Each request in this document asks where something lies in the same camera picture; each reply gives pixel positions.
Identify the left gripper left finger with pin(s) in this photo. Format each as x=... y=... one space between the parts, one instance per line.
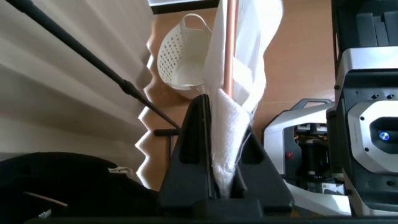
x=189 y=180

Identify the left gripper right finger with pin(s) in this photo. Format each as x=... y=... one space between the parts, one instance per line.
x=267 y=189

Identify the white garment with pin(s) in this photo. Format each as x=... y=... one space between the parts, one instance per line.
x=227 y=140

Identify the black shorts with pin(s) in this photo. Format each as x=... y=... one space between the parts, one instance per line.
x=77 y=193

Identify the pink clothes hanger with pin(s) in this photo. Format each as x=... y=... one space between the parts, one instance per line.
x=229 y=46
x=46 y=199

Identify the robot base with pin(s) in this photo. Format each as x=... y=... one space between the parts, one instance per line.
x=357 y=62

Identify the white laundry basket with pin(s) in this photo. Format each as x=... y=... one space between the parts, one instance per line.
x=174 y=56

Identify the black clothes rack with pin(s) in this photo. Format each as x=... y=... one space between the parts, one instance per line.
x=77 y=48

